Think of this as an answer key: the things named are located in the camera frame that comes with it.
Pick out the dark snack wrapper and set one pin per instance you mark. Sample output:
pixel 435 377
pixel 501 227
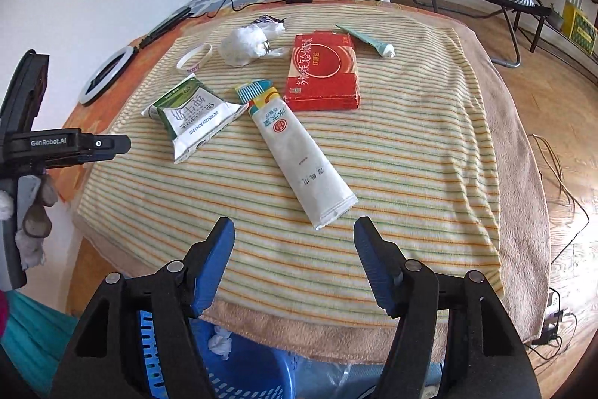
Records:
pixel 271 22

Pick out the long white pouch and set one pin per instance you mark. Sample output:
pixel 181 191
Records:
pixel 303 160

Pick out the yellow green box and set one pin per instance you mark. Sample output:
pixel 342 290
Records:
pixel 579 27

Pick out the pink cloth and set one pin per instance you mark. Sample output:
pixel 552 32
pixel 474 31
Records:
pixel 3 315

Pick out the clear plastic bag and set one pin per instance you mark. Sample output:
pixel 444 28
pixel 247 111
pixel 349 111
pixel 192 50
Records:
pixel 345 380

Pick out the white wristband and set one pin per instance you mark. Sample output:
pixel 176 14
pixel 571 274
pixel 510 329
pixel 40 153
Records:
pixel 190 62

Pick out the beige fleece blanket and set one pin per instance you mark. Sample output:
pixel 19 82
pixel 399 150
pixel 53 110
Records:
pixel 518 174

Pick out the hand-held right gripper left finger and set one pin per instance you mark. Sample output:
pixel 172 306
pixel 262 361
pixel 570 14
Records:
pixel 218 261

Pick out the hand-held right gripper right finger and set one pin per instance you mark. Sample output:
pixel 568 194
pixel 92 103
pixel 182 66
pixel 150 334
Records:
pixel 373 266

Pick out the orange floral sheet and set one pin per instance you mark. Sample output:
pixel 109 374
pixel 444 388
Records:
pixel 82 118

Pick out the person's left hand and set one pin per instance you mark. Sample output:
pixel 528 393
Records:
pixel 37 221

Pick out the striped towel blanket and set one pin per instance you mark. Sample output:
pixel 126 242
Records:
pixel 420 146

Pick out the white tissue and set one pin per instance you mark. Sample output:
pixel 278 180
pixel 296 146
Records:
pixel 240 46

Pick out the blue plastic basket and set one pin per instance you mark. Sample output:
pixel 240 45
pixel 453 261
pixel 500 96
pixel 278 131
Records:
pixel 261 375

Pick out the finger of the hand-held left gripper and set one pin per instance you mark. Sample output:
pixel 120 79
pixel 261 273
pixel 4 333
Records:
pixel 110 144

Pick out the green tube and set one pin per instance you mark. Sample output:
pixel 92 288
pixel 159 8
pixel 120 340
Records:
pixel 362 38

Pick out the black power adapter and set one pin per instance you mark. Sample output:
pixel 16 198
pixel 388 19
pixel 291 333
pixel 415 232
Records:
pixel 551 310

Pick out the teal cloth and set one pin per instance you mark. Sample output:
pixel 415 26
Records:
pixel 32 333

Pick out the green white milk carton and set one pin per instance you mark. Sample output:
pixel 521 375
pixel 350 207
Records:
pixel 191 118

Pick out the red box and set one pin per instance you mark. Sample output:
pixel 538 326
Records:
pixel 322 72

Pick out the small white tissue wad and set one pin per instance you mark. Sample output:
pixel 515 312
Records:
pixel 220 343

